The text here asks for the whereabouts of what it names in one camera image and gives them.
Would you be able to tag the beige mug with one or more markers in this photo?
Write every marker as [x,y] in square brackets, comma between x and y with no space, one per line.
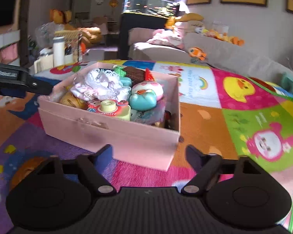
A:
[44,61]

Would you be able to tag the orange clownfish plush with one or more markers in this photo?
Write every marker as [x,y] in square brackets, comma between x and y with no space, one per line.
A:
[198,53]

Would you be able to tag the beige sofa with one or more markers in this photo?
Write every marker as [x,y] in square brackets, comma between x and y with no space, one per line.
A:
[220,54]

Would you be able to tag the packaged round bread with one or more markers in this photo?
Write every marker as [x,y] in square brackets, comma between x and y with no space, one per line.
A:
[70,100]

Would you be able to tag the white thermos bottle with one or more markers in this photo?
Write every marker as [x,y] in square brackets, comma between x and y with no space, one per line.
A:
[58,50]

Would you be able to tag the pink yellow tape toy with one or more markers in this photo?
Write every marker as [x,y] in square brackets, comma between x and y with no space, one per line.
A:
[112,108]

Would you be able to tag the white pink plastic bag bundle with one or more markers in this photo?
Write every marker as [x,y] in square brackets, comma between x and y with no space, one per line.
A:
[101,84]

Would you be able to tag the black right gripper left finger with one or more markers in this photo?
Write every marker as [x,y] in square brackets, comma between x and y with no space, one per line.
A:
[88,174]

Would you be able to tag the glass fish tank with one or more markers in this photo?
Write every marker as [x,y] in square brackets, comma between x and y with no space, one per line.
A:
[159,8]

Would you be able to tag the opera doll figurine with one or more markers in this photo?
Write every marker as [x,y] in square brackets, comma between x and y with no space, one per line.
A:
[168,121]

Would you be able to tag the black fish tank cabinet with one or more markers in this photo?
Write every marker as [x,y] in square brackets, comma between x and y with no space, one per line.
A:
[136,28]

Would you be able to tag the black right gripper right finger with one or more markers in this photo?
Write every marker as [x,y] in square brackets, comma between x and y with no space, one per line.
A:
[206,167]

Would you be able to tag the yellow pillow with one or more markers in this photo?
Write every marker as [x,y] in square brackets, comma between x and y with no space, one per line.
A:
[189,17]

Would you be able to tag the blue white cotton pad pack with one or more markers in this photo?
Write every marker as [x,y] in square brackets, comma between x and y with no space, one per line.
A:
[149,117]

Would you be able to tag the orange plush toy row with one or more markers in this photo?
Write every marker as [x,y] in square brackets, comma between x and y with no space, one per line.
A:
[220,36]

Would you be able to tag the pink pig squishy toy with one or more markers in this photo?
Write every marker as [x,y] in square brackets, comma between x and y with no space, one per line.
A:
[149,85]

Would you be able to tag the colourful cartoon play mat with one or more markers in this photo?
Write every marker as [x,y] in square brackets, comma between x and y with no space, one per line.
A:
[220,112]

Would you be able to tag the woven basket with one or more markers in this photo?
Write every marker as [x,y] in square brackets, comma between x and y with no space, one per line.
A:
[72,47]

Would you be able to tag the white wooden tv cabinet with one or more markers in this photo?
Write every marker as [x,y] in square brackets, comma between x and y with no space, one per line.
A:
[9,40]

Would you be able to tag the brown round toy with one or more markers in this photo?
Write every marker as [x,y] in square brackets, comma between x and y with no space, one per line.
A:
[136,75]

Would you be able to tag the pink cardboard box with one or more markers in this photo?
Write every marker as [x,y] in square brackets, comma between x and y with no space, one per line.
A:
[135,143]

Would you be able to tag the green crochet hat doll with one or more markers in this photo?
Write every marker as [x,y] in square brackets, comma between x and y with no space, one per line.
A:
[119,71]

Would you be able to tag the pink clothes pile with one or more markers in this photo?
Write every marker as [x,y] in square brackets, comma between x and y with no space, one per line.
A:
[166,38]

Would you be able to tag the teal squishy toy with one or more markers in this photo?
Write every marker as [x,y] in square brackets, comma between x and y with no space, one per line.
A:
[143,100]

